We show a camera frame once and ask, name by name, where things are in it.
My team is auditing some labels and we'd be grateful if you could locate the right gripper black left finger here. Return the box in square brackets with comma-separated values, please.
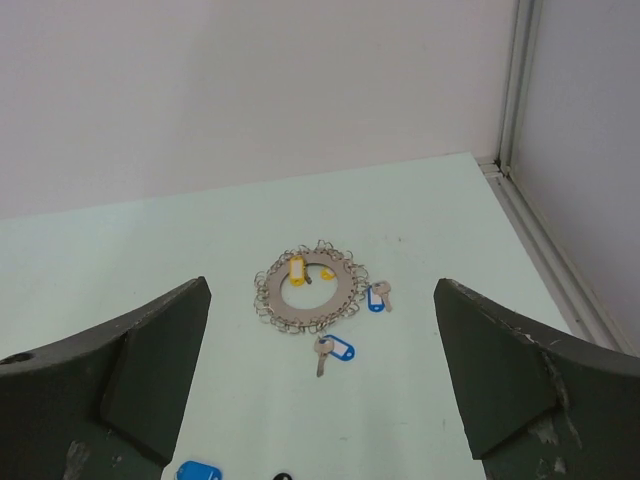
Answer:
[1, 277, 211, 479]

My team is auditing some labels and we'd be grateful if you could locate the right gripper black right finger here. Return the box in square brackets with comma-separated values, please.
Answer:
[434, 278, 639, 479]

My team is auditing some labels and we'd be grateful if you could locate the blue tag with silver key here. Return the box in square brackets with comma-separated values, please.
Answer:
[367, 280, 393, 313]

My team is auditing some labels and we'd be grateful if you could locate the silver disc keyring organiser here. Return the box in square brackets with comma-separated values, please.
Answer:
[253, 240, 370, 334]

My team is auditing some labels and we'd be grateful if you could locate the black key tag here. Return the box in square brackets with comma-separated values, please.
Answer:
[273, 472, 293, 480]

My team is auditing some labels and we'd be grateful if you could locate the small yellow key tag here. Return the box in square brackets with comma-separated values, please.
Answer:
[321, 268, 335, 280]

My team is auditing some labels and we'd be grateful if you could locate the aluminium frame right post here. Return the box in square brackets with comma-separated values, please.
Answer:
[479, 1, 639, 356]

